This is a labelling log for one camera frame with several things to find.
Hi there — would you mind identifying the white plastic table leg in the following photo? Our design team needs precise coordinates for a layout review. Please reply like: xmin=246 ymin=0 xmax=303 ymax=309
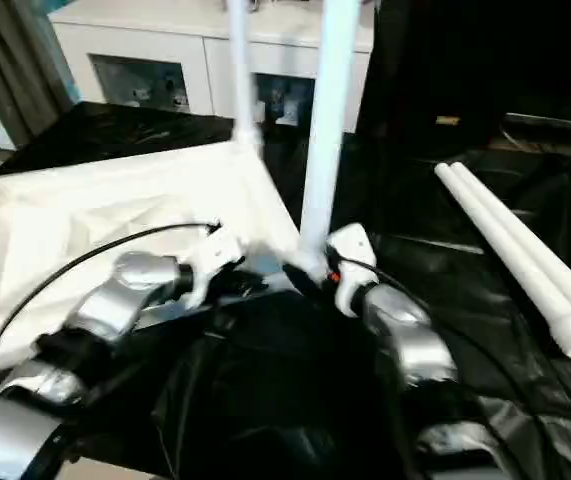
xmin=296 ymin=0 xmax=362 ymax=282
xmin=449 ymin=160 xmax=571 ymax=352
xmin=224 ymin=0 xmax=267 ymax=147
xmin=434 ymin=163 xmax=571 ymax=360

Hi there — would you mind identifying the white plastic table top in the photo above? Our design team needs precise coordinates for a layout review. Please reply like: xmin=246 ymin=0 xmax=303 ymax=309
xmin=0 ymin=142 xmax=302 ymax=387

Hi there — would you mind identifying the black mat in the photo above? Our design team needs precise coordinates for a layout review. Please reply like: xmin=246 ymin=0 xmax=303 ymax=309
xmin=0 ymin=99 xmax=571 ymax=480

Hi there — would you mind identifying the white glass-door cabinet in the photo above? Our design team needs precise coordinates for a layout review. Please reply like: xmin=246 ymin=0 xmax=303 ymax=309
xmin=47 ymin=0 xmax=374 ymax=134

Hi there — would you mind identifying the dark low bench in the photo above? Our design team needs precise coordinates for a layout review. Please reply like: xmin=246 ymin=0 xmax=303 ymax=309
xmin=503 ymin=111 xmax=571 ymax=152

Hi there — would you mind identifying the black speaker with gold label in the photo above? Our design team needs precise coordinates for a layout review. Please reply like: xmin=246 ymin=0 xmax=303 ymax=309
xmin=357 ymin=0 xmax=571 ymax=147

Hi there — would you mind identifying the grey-brown curtain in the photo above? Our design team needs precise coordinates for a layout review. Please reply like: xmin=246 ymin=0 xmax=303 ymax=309
xmin=0 ymin=0 xmax=75 ymax=152

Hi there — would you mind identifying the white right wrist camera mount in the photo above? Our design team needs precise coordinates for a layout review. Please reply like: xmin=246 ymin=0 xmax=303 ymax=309
xmin=324 ymin=222 xmax=380 ymax=320

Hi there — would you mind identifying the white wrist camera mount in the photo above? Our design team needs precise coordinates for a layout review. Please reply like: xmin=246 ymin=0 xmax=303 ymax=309
xmin=183 ymin=226 xmax=247 ymax=307
xmin=324 ymin=222 xmax=380 ymax=320

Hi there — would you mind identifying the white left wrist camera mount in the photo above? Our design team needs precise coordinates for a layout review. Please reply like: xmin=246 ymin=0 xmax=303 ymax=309
xmin=183 ymin=226 xmax=247 ymax=307

